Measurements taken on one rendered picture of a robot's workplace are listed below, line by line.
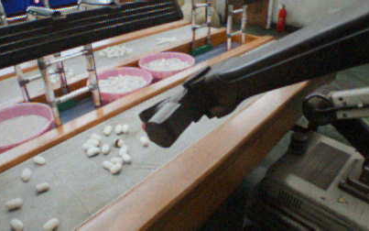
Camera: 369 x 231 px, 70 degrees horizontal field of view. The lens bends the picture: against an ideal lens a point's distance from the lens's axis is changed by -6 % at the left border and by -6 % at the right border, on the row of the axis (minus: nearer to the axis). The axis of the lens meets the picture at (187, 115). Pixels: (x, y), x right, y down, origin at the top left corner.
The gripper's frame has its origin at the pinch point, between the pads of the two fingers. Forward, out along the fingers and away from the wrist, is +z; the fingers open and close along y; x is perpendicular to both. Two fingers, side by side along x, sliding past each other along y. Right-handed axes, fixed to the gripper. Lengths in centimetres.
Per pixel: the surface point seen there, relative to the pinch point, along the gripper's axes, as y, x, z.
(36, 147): 17.4, -10.5, 27.2
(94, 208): 17.7, 10.0, 6.8
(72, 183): 16.9, 3.1, 14.9
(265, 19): -466, -70, 184
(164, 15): -22.5, -25.6, -2.3
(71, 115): -5, -19, 51
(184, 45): -84, -31, 52
